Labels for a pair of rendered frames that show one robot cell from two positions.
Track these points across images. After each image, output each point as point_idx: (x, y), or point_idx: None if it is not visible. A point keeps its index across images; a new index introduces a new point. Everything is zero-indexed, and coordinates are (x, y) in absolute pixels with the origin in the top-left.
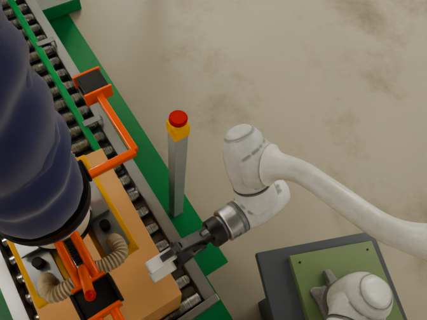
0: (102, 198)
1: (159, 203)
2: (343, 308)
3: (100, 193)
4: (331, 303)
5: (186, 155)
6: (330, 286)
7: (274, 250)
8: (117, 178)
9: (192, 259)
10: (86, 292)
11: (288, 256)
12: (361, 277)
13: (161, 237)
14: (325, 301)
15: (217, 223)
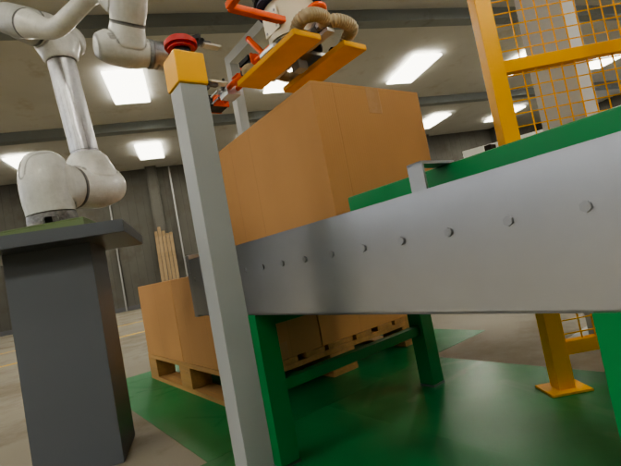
0: (265, 49)
1: (253, 240)
2: (74, 167)
3: (268, 46)
4: (78, 184)
5: (184, 170)
6: (58, 213)
7: (96, 222)
8: (281, 103)
9: None
10: (249, 36)
11: (83, 220)
12: (43, 153)
13: None
14: (74, 211)
15: None
